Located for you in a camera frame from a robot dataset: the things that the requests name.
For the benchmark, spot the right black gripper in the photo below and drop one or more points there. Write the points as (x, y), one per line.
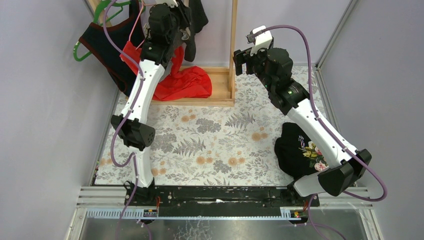
(240, 60)

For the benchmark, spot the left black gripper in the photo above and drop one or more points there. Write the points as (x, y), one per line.
(185, 17)

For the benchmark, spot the black underwear orange trim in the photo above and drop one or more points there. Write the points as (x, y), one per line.
(198, 19)

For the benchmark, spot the grey striped underwear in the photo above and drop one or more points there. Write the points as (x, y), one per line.
(172, 63)

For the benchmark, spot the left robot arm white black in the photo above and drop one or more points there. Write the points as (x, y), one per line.
(131, 125)

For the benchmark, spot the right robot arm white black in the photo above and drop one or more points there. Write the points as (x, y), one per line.
(345, 161)

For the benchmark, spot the green plastic hanger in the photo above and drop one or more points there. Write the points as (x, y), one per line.
(94, 41)

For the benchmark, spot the wooden clothes rack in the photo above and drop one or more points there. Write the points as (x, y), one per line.
(222, 78)

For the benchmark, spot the dark tank top red trim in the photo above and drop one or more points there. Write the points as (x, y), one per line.
(124, 78)

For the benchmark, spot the floral patterned table mat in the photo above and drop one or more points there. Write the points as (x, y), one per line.
(219, 146)

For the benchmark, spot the black floral garment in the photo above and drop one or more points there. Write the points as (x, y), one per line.
(296, 153)

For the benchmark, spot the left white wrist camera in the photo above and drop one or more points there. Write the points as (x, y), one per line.
(169, 3)

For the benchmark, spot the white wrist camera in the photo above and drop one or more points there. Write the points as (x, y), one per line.
(169, 3)
(261, 39)

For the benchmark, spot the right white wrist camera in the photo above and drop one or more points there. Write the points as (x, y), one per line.
(261, 39)

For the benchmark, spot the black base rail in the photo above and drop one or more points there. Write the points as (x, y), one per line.
(216, 201)

